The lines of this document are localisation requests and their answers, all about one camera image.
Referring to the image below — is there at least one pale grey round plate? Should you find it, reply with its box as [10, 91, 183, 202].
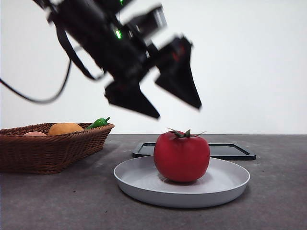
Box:
[113, 155, 251, 208]

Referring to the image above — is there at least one red tomato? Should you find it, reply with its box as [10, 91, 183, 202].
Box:
[153, 128, 211, 183]

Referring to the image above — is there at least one dark rectangular tray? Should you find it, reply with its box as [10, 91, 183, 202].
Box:
[132, 142, 257, 161]

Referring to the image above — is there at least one pink peach fruit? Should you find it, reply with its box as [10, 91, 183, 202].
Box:
[23, 131, 47, 138]

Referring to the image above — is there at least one pale grey left wrist camera box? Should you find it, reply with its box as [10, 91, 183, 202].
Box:
[124, 6, 168, 40]

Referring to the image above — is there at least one orange round fruit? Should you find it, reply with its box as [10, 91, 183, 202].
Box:
[47, 122, 84, 137]

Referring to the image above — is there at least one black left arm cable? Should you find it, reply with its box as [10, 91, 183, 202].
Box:
[0, 59, 72, 104]
[56, 26, 106, 81]

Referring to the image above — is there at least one green pepper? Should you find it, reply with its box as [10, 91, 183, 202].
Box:
[84, 116, 110, 130]

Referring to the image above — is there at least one brown wicker basket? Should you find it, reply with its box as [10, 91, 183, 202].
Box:
[0, 122, 115, 175]

